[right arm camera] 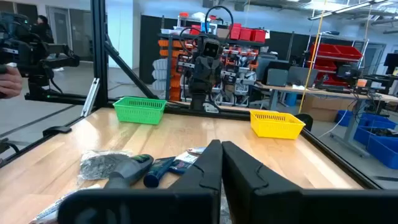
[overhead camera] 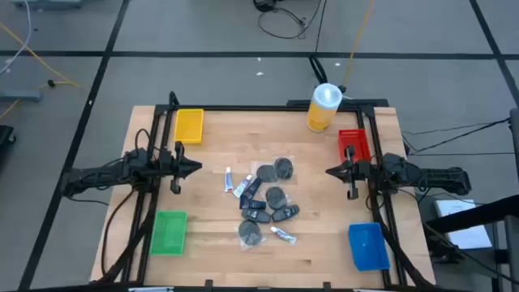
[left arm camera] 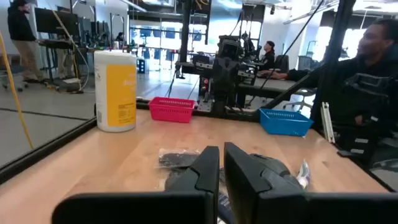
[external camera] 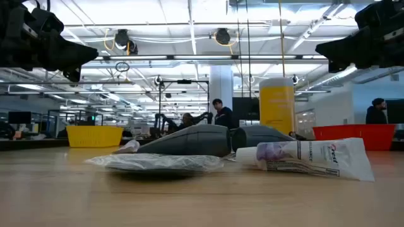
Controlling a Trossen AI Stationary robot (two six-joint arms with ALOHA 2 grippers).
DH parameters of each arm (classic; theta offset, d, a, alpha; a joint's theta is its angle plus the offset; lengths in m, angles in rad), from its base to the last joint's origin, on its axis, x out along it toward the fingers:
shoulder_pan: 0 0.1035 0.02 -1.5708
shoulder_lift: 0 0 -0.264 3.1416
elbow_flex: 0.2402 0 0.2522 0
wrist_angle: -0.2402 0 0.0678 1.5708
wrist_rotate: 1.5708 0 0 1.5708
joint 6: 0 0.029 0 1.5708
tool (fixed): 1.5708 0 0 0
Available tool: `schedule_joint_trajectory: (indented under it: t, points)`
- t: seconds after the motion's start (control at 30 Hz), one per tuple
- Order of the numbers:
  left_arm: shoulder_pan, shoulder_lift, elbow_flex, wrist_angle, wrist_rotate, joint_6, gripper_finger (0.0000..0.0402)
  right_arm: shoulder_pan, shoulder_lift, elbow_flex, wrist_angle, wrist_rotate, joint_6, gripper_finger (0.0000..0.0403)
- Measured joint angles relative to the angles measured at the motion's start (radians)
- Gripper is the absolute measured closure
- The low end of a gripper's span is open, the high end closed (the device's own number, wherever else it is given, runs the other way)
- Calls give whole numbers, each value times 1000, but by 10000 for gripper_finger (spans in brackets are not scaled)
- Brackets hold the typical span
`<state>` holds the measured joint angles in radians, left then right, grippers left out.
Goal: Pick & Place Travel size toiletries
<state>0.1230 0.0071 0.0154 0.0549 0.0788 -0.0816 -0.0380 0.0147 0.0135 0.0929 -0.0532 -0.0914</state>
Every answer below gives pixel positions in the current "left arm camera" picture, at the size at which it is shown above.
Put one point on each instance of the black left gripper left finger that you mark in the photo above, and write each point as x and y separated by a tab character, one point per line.
199	183

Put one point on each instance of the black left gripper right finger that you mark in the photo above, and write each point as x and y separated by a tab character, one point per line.
245	186

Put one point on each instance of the clear packet with black item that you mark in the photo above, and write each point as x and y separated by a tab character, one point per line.
174	182
177	158

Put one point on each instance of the dark blue toiletry tube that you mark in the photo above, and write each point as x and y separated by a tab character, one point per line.
224	205

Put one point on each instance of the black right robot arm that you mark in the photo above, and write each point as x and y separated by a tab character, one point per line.
230	46

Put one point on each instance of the person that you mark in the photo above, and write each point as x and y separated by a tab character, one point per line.
268	57
20	28
357	84
119	36

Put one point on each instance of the red plastic basket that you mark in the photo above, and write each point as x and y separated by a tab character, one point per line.
171	110

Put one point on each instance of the blue plastic basket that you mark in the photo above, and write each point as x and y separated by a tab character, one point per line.
284	123

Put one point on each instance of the white aluminium extrusion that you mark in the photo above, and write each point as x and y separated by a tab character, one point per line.
328	123

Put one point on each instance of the white yellow-label wipes canister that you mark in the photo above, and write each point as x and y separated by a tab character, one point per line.
115	93

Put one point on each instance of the black monitor screen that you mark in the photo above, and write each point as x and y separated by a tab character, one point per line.
56	21

